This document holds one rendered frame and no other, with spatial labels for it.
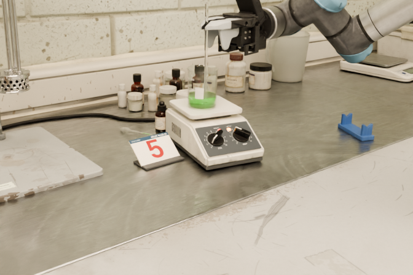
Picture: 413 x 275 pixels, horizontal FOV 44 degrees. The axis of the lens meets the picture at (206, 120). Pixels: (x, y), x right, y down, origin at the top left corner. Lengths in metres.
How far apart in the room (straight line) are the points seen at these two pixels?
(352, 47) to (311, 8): 0.14
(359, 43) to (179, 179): 0.56
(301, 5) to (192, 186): 0.51
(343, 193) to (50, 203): 0.49
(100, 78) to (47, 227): 0.65
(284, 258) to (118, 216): 0.26
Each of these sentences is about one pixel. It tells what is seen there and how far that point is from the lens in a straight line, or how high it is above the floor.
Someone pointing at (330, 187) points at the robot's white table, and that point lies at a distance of 0.95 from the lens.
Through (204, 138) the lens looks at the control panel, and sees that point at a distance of 0.99.
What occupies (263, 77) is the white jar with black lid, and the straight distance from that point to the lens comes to 1.54.
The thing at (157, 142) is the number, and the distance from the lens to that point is 1.03.
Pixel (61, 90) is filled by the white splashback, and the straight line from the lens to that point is 1.35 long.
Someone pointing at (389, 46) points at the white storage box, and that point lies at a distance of 2.10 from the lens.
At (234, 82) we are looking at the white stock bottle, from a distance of 1.50.
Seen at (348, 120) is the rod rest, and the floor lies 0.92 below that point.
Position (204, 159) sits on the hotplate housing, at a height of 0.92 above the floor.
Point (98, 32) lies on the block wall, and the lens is 1.42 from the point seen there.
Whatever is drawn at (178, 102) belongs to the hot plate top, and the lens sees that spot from 1.09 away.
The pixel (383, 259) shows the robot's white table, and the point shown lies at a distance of 0.77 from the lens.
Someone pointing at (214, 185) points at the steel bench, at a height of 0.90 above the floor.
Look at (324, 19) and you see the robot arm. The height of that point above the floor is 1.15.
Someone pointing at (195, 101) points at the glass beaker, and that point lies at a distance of 1.04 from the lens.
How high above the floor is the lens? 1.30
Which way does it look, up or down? 18 degrees down
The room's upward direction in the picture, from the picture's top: 2 degrees clockwise
